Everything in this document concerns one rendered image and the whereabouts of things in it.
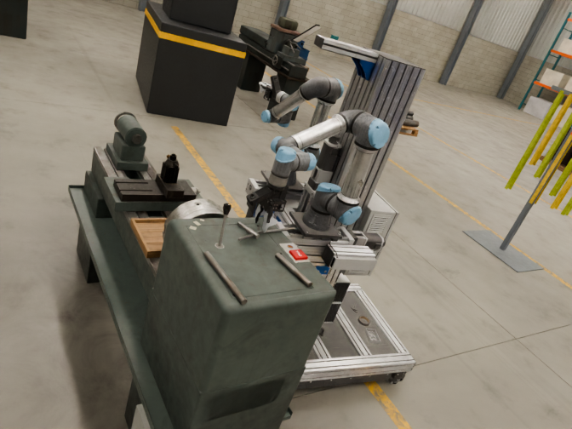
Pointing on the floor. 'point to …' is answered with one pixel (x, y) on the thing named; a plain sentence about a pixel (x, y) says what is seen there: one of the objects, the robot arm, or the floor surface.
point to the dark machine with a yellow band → (190, 60)
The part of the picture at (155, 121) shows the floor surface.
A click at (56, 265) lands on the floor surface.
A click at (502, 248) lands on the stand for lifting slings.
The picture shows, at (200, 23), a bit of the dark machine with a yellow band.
